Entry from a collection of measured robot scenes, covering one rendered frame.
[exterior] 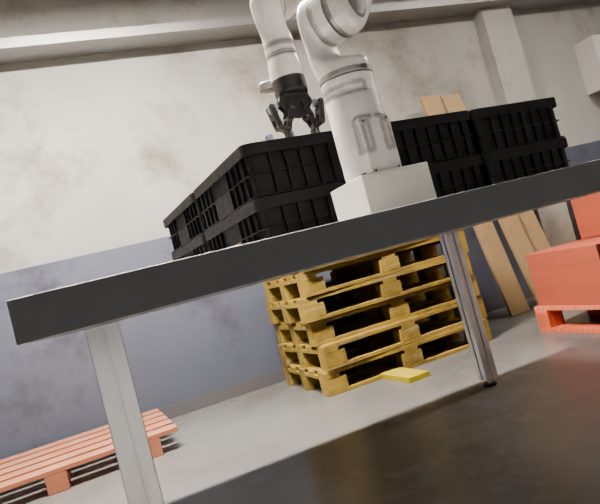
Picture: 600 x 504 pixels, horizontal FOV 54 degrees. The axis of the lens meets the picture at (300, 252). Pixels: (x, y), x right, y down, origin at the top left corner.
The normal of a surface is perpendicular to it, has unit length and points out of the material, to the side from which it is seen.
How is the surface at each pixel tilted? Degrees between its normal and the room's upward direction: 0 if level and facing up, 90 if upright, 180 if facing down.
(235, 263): 90
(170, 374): 90
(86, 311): 90
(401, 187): 90
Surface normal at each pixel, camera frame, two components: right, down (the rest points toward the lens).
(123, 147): 0.33, -0.12
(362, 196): -0.91, 0.23
